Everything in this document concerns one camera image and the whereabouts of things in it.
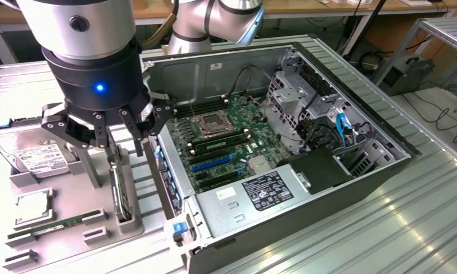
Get black floor cables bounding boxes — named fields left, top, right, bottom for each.
left=417, top=82, right=457, bottom=145

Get blue expansion slot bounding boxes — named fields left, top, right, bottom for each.
left=190, top=156, right=239, bottom=174

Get wooden desk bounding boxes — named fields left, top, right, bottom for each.
left=131, top=0, right=457, bottom=21

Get silver chipset heatsink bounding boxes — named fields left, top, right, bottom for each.
left=246, top=157, right=273, bottom=176

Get black slanted pole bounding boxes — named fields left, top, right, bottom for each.
left=345, top=0, right=389, bottom=58

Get open PC case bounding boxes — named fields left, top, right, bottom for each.
left=139, top=41, right=422, bottom=274

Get CPU socket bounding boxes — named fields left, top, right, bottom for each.
left=189, top=112, right=237, bottom=138

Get gpu card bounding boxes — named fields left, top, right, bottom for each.
left=106, top=125, right=135, bottom=224

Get silver CPU chip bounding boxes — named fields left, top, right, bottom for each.
left=14, top=195, right=51, bottom=223

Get silver power supply unit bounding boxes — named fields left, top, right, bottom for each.
left=194, top=164, right=317, bottom=239

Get green motherboard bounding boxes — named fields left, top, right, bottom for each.
left=165, top=93, right=294, bottom=195

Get green RAM stick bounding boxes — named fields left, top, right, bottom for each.
left=6, top=209, right=101, bottom=240
left=193, top=136, right=250, bottom=151

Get black expansion slot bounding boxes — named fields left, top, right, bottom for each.
left=194, top=170, right=241, bottom=188
left=187, top=149, right=234, bottom=167

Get hard disk drive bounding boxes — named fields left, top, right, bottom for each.
left=0, top=128, right=81, bottom=179

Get grey parts rack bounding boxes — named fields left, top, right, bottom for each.
left=1, top=130, right=146, bottom=272

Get beige hose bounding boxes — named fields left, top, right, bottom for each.
left=141, top=0, right=179, bottom=48

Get black wire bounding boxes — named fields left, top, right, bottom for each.
left=226, top=65, right=269, bottom=99

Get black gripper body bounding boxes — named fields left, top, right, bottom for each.
left=41, top=38, right=153, bottom=123

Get metal disk bay cage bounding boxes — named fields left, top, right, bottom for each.
left=266, top=70, right=343, bottom=143

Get aluminium frame table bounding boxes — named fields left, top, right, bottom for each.
left=370, top=17, right=457, bottom=75

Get blue data wire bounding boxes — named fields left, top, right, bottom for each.
left=335, top=111, right=354, bottom=150

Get black box with handle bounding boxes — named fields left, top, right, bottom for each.
left=379, top=54, right=437, bottom=97

